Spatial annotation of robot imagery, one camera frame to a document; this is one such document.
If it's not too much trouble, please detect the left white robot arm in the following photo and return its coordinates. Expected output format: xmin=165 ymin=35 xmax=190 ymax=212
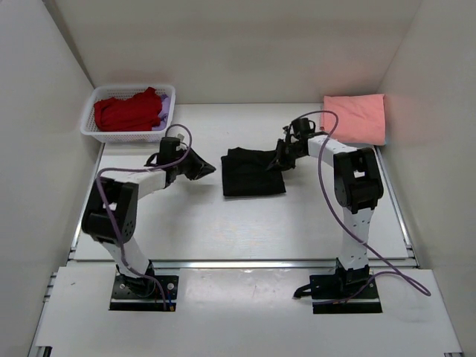
xmin=81 ymin=137 xmax=216 ymax=299

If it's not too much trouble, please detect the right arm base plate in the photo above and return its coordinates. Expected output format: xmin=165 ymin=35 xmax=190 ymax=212
xmin=293 ymin=274 xmax=383 ymax=315

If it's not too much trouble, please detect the red t shirt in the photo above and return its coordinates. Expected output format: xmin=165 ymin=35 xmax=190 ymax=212
xmin=94 ymin=87 xmax=162 ymax=132

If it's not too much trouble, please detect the white plastic basket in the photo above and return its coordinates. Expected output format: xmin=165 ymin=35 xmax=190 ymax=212
xmin=80 ymin=84 xmax=176 ymax=143

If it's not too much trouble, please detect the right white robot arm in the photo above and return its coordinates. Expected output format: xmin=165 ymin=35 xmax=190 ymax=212
xmin=268 ymin=118 xmax=384 ymax=300

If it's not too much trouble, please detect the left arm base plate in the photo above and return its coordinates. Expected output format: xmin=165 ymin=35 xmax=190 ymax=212
xmin=109 ymin=273 xmax=179 ymax=312

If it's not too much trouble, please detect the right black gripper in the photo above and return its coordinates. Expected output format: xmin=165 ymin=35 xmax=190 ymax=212
xmin=268 ymin=139 xmax=306 ymax=173

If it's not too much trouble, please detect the black t shirt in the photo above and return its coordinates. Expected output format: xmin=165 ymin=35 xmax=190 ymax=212
xmin=221 ymin=147 xmax=286 ymax=198

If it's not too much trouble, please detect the aluminium table rail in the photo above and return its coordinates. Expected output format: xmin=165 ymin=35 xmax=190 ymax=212
xmin=69 ymin=146 xmax=417 ymax=268

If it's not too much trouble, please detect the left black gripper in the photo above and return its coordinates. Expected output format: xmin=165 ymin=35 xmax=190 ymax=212
xmin=174 ymin=147 xmax=216 ymax=181

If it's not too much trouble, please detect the folded pink t shirt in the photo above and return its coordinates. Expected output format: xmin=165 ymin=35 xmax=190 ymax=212
xmin=321 ymin=94 xmax=386 ymax=146

